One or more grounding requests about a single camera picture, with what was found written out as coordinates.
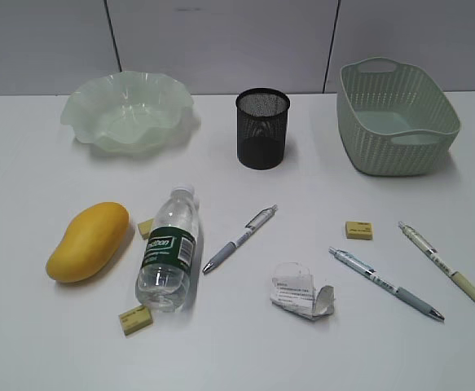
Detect white waste paper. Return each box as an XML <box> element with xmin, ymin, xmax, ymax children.
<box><xmin>270</xmin><ymin>262</ymin><xmax>335</xmax><ymax>321</ymax></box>

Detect clear water bottle green label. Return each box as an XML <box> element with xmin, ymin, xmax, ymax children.
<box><xmin>135</xmin><ymin>185</ymin><xmax>200</xmax><ymax>312</ymax></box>

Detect yellow mango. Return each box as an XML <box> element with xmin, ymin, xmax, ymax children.
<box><xmin>46</xmin><ymin>202</ymin><xmax>130</xmax><ymax>283</ymax></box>

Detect grey grip pen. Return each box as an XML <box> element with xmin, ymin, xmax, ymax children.
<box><xmin>202</xmin><ymin>204</ymin><xmax>278</xmax><ymax>275</ymax></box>

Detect black mesh pen holder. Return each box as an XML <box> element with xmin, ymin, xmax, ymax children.
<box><xmin>235</xmin><ymin>88</ymin><xmax>290</xmax><ymax>170</ymax></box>

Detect yellow eraser behind bottle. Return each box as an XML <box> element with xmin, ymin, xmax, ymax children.
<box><xmin>138</xmin><ymin>218</ymin><xmax>154</xmax><ymax>239</ymax></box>

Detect yellow eraser right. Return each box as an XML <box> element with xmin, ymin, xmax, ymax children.
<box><xmin>345</xmin><ymin>221</ymin><xmax>373</xmax><ymax>240</ymax></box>

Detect green wavy glass plate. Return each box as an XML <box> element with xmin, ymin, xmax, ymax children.
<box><xmin>60</xmin><ymin>71</ymin><xmax>194</xmax><ymax>155</ymax></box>

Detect blue grip pen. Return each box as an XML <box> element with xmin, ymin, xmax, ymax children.
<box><xmin>328</xmin><ymin>247</ymin><xmax>445</xmax><ymax>322</ymax></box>

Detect yellow eraser front left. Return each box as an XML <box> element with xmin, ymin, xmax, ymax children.
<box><xmin>118</xmin><ymin>305</ymin><xmax>153</xmax><ymax>336</ymax></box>

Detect green plastic woven basket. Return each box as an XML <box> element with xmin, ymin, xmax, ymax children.
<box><xmin>336</xmin><ymin>57</ymin><xmax>461</xmax><ymax>177</ymax></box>

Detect beige grip pen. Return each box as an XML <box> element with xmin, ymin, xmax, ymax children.
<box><xmin>398</xmin><ymin>221</ymin><xmax>475</xmax><ymax>302</ymax></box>

